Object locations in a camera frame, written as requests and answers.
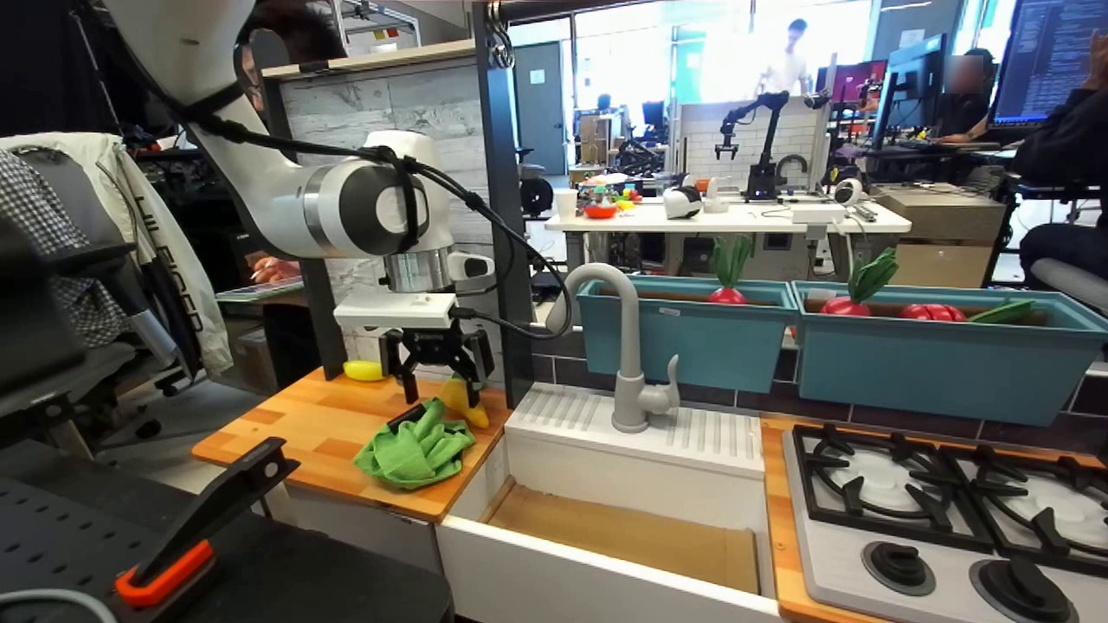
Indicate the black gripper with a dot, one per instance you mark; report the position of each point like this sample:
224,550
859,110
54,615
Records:
449,347

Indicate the background black robot arm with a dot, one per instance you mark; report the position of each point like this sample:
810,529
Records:
764,175

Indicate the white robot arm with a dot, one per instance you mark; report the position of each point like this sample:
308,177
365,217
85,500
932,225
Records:
315,201

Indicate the green plush cloth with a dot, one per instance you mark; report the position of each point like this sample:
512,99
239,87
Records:
414,452

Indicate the wooden counter board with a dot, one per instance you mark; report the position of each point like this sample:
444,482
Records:
327,422

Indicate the white toy sink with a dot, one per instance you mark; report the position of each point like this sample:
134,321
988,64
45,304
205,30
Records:
571,522

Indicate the grey toy faucet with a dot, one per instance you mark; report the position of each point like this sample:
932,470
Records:
636,403

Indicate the left teal planter box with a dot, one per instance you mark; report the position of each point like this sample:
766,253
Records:
705,344

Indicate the teal planter box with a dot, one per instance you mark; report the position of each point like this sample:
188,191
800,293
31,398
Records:
1016,358
705,344

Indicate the white background table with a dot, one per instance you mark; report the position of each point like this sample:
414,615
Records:
650,237

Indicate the grey stone backsplash panel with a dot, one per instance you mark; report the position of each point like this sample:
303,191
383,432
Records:
436,102

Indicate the black orange clamp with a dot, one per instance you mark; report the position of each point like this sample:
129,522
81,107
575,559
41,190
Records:
185,557

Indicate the red radish toy left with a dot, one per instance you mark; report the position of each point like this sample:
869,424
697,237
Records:
729,268

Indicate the red radish toy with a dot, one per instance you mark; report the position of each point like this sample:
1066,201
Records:
864,284
729,268

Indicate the red radish toy right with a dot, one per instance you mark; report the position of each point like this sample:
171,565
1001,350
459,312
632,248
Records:
864,284

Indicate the toy stove top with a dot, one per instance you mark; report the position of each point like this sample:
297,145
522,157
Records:
945,535

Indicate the red pepper toy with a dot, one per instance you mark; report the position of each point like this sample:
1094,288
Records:
932,312

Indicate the right teal planter box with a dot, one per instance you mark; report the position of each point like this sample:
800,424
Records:
1016,358

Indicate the black vertical post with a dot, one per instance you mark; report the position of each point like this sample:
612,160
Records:
502,190

